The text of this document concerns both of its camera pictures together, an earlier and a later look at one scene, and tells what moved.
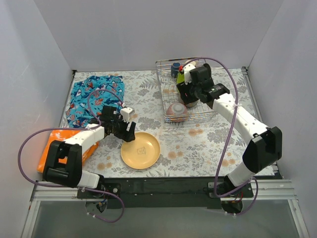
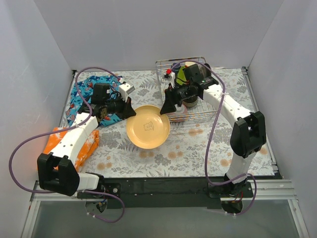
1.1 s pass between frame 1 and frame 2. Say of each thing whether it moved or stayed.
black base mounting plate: stayed
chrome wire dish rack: stayed
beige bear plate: moved
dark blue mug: stayed
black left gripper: moved
